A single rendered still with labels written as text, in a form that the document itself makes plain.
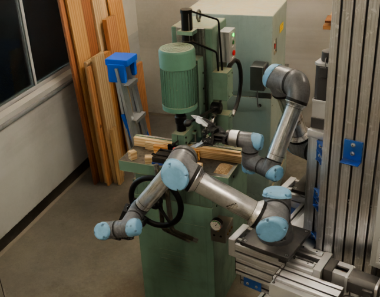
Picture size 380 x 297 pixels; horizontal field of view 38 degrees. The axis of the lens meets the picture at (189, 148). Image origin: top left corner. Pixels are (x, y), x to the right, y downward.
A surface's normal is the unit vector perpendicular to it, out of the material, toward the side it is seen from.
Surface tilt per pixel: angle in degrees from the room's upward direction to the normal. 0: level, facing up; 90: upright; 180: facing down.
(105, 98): 87
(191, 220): 90
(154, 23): 90
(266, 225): 94
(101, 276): 0
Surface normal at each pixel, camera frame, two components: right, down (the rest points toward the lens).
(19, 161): 0.94, 0.11
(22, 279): -0.04, -0.89
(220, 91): -0.39, 0.44
